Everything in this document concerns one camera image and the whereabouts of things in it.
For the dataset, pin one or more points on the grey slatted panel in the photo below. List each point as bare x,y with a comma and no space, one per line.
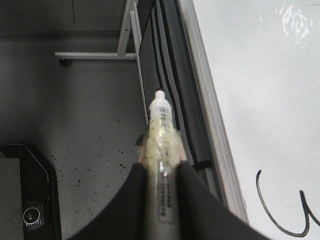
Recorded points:
166,64

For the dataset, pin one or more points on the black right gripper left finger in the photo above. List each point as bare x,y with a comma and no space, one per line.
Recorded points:
123,217

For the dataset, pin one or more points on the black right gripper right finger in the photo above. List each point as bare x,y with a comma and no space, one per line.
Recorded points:
202,216

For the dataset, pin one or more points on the grey metal stand frame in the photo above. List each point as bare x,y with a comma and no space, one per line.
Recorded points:
128,48

